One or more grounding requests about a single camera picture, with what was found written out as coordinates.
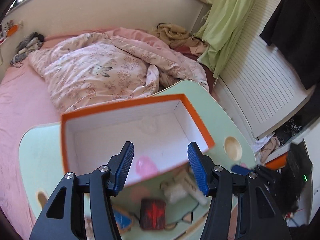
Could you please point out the grey clothes pile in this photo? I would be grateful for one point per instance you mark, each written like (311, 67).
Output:
(33, 42)

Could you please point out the green hanging cloth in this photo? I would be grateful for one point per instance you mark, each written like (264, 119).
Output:
(221, 31)

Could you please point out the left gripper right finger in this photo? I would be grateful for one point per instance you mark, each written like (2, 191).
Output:
(258, 215)

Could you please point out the pink floral duvet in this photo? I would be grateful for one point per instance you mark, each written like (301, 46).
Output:
(114, 65)

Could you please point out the white slatted wardrobe door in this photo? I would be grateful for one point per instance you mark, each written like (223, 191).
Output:
(258, 88)

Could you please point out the orange desk organizer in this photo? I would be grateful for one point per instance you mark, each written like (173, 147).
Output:
(12, 30)

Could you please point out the dark red mahjong pouch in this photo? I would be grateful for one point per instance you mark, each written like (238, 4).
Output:
(152, 214)

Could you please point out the beige doll figure keychain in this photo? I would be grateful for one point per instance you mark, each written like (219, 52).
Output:
(173, 192)

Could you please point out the white cream tube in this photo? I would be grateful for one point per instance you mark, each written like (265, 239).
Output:
(190, 187)

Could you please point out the pink bed sheet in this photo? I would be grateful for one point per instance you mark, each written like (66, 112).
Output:
(25, 103)

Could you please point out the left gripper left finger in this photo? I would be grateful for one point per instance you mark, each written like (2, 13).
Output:
(63, 215)

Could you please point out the brown capybara plush keychain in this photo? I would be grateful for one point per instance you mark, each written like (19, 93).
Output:
(123, 219)

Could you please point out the tan crumpled clothes pile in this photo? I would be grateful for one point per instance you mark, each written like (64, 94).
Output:
(178, 38)

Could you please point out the orange gradient cardboard box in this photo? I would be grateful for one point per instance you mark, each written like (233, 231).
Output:
(160, 127)

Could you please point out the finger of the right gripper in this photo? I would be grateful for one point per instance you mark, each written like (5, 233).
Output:
(243, 171)

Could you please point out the pink translucent heart case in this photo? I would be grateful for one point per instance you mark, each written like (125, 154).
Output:
(145, 167)

